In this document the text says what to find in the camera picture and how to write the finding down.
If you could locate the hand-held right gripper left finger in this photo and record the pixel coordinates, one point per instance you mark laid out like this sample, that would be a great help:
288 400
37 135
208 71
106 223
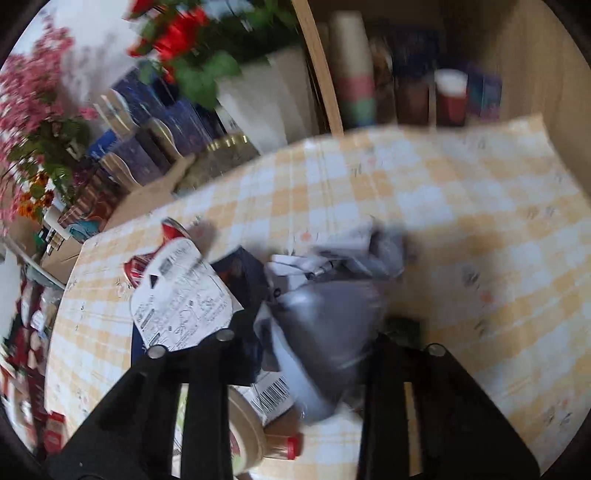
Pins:
210 397

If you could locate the stack of paper cups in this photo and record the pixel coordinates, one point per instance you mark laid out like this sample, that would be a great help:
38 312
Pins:
353 60

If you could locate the white printed label packet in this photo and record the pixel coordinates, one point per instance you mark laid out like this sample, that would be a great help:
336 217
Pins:
184 295

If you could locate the grey plastic bag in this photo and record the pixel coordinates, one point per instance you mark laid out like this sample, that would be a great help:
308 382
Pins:
332 323

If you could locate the flat gold box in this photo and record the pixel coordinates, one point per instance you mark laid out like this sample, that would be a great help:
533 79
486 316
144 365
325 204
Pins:
221 157

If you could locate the white barcode wrapper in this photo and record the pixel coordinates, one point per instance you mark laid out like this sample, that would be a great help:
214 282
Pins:
272 392

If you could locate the orange artificial flowers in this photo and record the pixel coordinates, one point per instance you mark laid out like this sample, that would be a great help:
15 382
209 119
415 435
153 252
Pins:
34 203

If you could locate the small red-capped bottle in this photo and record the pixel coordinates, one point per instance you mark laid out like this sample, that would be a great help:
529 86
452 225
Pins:
286 446

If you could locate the blue box on shelf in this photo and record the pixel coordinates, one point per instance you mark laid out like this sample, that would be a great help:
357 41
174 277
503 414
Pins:
485 94

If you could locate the pink striped gift pack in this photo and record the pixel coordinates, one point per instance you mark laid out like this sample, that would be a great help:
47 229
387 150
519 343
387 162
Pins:
90 198

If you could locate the dark blue snack packet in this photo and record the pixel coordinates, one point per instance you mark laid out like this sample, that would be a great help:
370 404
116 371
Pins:
244 277

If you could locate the beige paper bowl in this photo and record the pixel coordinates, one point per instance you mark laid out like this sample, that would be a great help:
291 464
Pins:
244 429

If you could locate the wooden shelf unit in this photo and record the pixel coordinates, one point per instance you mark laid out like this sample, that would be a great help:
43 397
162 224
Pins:
323 83

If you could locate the small red box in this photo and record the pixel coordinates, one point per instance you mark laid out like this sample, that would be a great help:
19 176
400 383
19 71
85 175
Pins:
55 431

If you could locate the row of blue gift boxes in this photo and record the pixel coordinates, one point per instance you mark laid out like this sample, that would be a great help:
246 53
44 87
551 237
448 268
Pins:
184 124

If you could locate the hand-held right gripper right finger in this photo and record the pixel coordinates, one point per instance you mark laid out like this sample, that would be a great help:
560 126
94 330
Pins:
383 397

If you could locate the white paper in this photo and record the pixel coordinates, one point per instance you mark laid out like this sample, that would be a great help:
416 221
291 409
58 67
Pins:
295 270

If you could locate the red jar white lid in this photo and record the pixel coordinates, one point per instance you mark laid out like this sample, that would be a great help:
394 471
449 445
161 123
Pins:
452 106

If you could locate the red roses in white pot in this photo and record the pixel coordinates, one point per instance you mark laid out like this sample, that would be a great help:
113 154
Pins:
272 92

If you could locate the yellow plaid floral tablecloth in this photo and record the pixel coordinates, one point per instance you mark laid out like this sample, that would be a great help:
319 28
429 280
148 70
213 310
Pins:
461 207

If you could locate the pink blossom branches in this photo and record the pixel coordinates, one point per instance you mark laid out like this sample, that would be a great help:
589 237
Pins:
27 92

